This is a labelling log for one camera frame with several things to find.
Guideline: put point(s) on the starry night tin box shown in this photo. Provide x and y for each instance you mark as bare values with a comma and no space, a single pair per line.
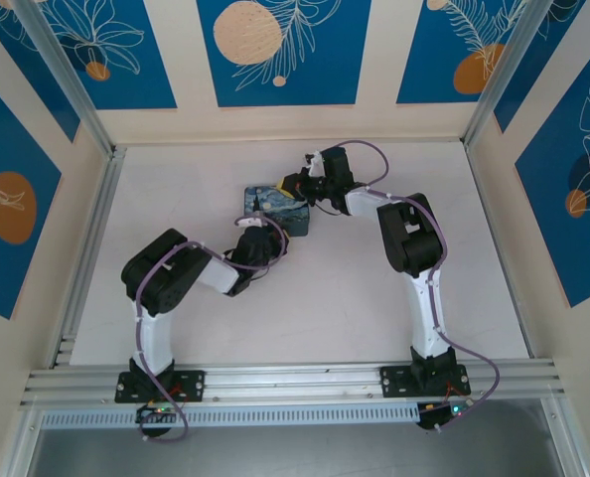
275,211

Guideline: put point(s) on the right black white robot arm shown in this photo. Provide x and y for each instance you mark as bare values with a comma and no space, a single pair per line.
414,233

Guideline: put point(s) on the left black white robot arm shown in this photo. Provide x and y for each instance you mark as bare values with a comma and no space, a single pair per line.
166,278

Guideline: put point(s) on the blue poster peach circle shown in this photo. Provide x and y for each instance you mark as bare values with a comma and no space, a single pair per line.
285,54

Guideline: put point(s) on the blue poster fern orange circle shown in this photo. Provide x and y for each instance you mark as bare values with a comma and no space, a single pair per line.
444,49

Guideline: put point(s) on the blue poster small orange dot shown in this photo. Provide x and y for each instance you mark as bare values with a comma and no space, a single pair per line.
126,59

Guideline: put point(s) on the grey metal panel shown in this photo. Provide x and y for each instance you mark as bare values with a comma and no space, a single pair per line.
295,452

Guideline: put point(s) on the blue poster dark circle leaves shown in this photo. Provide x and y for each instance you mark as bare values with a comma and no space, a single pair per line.
563,199

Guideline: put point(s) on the blue poster orange circle flower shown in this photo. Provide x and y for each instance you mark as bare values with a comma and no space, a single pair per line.
12,208

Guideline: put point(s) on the blue poster white leaf lines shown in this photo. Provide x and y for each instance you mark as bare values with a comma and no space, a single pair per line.
22,64
563,45

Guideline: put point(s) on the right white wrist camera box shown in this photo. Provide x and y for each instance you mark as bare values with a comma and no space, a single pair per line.
315,163

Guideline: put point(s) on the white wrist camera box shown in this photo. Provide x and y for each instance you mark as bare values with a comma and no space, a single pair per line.
315,163
250,220

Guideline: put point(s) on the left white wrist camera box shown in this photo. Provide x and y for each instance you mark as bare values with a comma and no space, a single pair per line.
250,220

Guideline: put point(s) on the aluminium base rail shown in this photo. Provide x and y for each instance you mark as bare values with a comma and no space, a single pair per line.
295,380

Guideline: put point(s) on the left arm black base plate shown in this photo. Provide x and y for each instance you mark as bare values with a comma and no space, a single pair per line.
195,385

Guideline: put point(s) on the aluminium table side rail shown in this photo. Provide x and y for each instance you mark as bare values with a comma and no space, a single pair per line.
493,238
101,208

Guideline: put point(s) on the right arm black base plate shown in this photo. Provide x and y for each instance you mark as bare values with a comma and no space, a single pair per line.
394,380

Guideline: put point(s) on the aluminium frame post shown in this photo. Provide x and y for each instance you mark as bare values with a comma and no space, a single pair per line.
66,74
503,74

